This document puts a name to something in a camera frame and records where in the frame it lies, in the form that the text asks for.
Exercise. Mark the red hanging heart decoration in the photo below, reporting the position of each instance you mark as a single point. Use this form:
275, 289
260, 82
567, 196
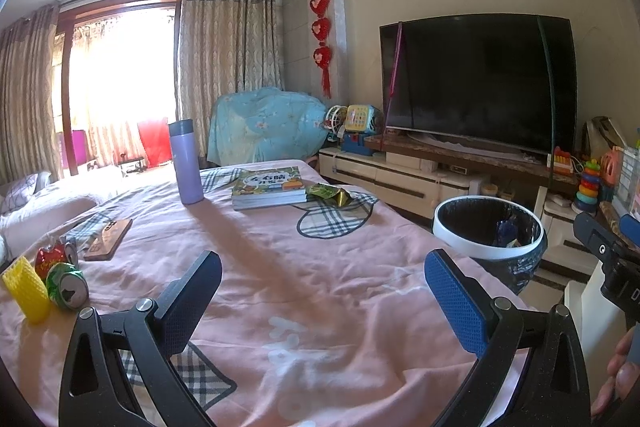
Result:
321, 27

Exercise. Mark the beige bag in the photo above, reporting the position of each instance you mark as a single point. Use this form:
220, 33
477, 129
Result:
602, 137

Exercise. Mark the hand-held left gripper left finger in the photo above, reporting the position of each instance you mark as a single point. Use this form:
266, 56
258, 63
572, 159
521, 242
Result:
187, 307

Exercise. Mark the white television cabinet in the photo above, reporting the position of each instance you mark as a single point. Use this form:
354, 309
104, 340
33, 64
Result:
400, 177

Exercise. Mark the blue wrapper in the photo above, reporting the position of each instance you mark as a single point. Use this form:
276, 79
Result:
507, 232

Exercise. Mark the black television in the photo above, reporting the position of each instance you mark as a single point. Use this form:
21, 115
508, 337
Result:
475, 82

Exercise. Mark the patterned pillow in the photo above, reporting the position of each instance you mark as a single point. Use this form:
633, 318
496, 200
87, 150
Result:
22, 194

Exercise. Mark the red can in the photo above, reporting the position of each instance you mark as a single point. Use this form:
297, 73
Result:
50, 259

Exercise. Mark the purple thermos bottle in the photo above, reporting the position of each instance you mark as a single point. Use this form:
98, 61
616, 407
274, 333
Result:
187, 167

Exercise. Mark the pink bed sheet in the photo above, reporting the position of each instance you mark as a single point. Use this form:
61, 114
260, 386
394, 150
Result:
310, 267

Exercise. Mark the yellow foam net sleeve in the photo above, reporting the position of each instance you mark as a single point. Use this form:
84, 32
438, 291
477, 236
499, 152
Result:
27, 289

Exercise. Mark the magenta chair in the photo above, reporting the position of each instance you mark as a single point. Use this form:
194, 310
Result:
75, 152

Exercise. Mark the stack of children's books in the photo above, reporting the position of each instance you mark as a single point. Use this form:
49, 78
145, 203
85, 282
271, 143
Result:
270, 189

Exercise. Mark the rainbow stacking rings toy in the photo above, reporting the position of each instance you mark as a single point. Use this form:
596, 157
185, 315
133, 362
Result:
589, 189

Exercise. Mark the dark trash bin white rim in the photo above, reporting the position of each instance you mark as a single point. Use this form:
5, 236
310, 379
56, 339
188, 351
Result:
515, 264

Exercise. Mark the crushed green can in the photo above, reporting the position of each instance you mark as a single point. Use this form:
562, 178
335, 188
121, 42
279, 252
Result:
67, 289

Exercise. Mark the person's right hand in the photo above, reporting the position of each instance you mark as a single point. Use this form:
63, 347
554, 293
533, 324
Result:
620, 377

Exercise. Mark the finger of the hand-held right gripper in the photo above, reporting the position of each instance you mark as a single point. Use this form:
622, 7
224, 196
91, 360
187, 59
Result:
631, 232
595, 234

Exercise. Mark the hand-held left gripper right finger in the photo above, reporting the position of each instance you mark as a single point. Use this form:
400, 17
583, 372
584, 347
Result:
455, 307

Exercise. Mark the green snack packet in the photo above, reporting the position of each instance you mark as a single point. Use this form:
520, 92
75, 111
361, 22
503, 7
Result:
330, 194

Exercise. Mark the yellow toy phone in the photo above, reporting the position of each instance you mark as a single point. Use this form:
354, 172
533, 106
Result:
357, 127

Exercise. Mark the beige patterned curtain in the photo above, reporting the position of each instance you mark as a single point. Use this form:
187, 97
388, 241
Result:
225, 67
27, 97

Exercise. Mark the silver can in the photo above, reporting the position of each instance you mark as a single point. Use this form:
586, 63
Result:
71, 252

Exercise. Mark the pink hula hoop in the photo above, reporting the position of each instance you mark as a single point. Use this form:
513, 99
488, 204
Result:
395, 72

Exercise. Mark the green hula hoop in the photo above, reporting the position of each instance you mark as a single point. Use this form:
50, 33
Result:
547, 97

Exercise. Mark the blue cloth covered chair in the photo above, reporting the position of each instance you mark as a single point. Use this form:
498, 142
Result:
265, 127

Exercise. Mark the red chair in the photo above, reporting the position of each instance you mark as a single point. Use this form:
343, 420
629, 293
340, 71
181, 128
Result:
155, 142

